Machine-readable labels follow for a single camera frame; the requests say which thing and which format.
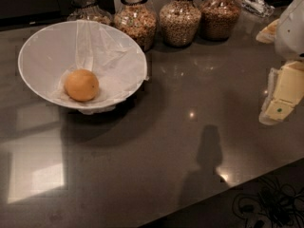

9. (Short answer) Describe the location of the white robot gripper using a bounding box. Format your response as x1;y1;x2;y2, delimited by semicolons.
256;0;304;125

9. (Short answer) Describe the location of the white bowl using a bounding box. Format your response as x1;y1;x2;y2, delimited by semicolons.
17;19;148;110

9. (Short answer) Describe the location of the clear plastic bag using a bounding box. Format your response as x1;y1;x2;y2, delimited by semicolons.
236;0;275;18

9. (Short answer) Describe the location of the glass jar of brown grains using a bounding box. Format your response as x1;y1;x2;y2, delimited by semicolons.
199;0;241;41

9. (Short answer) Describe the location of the glass jar of light grains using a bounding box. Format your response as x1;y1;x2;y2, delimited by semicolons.
159;0;201;48

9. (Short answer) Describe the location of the glass jar of granola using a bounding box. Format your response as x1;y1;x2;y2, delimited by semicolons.
114;0;157;51

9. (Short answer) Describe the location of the white paper liner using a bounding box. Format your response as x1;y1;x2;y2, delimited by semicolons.
50;20;148;115

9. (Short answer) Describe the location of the orange fruit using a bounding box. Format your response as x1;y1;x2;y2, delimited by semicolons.
64;69;99;102

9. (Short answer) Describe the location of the glass jar far left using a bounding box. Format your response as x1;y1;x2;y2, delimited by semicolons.
67;0;112;26

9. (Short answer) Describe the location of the black cable bundle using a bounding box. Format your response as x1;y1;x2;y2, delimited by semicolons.
232;174;304;228

